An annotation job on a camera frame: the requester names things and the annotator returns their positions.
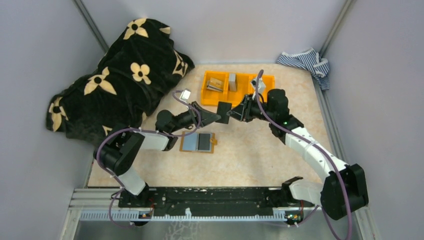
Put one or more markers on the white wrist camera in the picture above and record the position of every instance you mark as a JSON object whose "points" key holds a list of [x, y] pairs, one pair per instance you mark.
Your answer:
{"points": [[258, 85], [185, 95]]}

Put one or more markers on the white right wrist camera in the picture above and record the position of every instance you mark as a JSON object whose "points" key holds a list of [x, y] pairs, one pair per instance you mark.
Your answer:
{"points": [[258, 85]]}

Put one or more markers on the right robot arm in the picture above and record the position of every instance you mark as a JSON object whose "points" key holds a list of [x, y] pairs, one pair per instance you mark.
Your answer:
{"points": [[343, 188]]}

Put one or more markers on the blue striped cloth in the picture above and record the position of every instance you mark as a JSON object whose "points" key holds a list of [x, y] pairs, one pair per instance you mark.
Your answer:
{"points": [[311, 61]]}

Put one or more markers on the dark card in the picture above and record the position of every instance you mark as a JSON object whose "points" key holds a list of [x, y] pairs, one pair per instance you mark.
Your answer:
{"points": [[204, 142]]}

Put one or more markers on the tan leather card holder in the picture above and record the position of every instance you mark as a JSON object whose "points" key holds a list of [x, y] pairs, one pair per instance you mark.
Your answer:
{"points": [[213, 141]]}

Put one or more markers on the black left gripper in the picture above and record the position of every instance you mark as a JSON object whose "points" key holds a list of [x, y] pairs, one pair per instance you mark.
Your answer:
{"points": [[195, 114]]}

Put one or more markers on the black floral blanket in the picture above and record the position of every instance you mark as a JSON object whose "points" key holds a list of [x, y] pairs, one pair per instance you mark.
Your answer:
{"points": [[138, 70]]}

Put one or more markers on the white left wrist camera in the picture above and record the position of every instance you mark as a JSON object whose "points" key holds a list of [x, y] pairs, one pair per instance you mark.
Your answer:
{"points": [[185, 95]]}

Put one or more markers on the orange three-compartment bin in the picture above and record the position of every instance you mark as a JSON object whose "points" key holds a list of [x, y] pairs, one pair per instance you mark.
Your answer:
{"points": [[212, 98]]}

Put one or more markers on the black credit card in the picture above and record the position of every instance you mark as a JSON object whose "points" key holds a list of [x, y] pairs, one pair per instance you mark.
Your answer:
{"points": [[222, 110]]}

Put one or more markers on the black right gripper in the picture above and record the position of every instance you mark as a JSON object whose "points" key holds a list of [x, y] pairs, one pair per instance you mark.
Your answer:
{"points": [[246, 108]]}

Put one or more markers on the grey box in bin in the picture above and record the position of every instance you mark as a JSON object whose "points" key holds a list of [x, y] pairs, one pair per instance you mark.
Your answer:
{"points": [[232, 82]]}

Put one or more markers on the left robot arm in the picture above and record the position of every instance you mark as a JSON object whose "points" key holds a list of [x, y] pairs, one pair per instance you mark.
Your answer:
{"points": [[116, 154]]}

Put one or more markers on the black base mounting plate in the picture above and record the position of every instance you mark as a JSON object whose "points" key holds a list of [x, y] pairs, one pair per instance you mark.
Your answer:
{"points": [[211, 201]]}

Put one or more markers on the aluminium frame rail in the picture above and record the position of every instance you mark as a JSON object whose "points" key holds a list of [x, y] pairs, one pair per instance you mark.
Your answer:
{"points": [[100, 199]]}

